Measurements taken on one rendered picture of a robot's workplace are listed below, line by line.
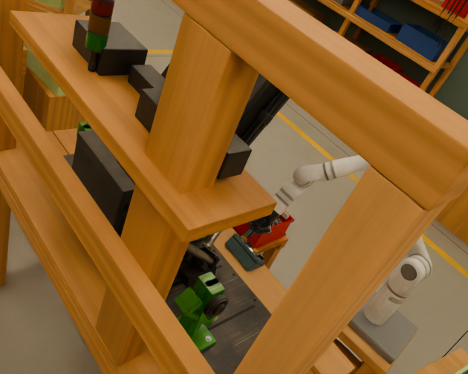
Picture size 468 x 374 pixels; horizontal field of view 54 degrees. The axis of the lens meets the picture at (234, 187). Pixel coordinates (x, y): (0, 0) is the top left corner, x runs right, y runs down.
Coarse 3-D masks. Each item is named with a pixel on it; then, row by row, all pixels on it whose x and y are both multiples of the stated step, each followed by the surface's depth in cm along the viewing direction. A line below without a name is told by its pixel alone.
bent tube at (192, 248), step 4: (188, 248) 148; (192, 248) 150; (196, 248) 152; (192, 252) 151; (196, 252) 152; (200, 252) 154; (204, 252) 157; (196, 256) 154; (200, 256) 154; (204, 256) 156; (208, 256) 158; (204, 260) 158; (208, 260) 158; (212, 260) 160
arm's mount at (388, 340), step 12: (360, 312) 178; (396, 312) 185; (348, 324) 175; (360, 324) 173; (372, 324) 175; (384, 324) 178; (396, 324) 180; (408, 324) 182; (360, 336) 173; (372, 336) 171; (384, 336) 173; (396, 336) 175; (408, 336) 177; (384, 348) 168; (396, 348) 170
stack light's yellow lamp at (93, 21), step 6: (90, 12) 107; (90, 18) 107; (96, 18) 106; (102, 18) 106; (90, 24) 108; (96, 24) 107; (102, 24) 107; (108, 24) 109; (90, 30) 109; (96, 30) 108; (102, 30) 108; (108, 30) 110
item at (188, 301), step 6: (186, 294) 123; (192, 294) 123; (180, 300) 123; (186, 300) 123; (192, 300) 122; (198, 300) 122; (180, 306) 122; (186, 306) 122; (192, 306) 122; (198, 306) 124; (186, 312) 121; (192, 312) 124; (192, 318) 127; (204, 318) 134; (210, 318) 139; (204, 324) 136; (210, 324) 139
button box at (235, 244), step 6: (234, 234) 177; (228, 240) 177; (234, 240) 176; (240, 240) 175; (228, 246) 177; (234, 246) 176; (240, 246) 175; (246, 246) 174; (234, 252) 175; (240, 252) 174; (246, 252) 173; (252, 252) 172; (240, 258) 173; (246, 258) 172; (252, 258) 171; (258, 258) 171; (246, 264) 172; (252, 264) 171; (258, 264) 173; (252, 270) 173
